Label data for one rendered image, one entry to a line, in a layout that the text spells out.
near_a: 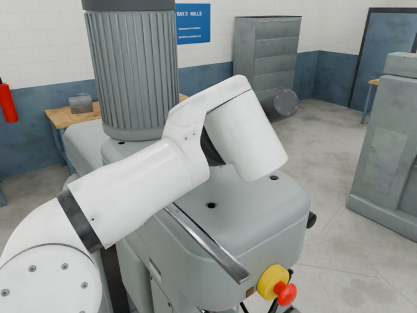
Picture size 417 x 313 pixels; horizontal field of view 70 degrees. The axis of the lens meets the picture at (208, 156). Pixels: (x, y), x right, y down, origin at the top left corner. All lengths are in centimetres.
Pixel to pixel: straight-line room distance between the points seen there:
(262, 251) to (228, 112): 24
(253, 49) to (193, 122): 532
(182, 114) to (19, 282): 20
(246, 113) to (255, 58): 533
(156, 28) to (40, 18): 407
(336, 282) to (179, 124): 282
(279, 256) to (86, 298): 35
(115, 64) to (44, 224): 46
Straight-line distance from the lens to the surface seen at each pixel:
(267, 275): 53
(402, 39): 731
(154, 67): 68
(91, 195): 28
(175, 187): 30
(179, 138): 30
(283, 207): 50
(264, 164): 35
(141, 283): 88
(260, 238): 47
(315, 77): 837
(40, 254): 26
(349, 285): 308
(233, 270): 38
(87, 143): 110
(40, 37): 471
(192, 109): 31
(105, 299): 129
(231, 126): 34
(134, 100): 68
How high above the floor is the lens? 218
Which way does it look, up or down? 27 degrees down
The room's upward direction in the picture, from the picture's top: straight up
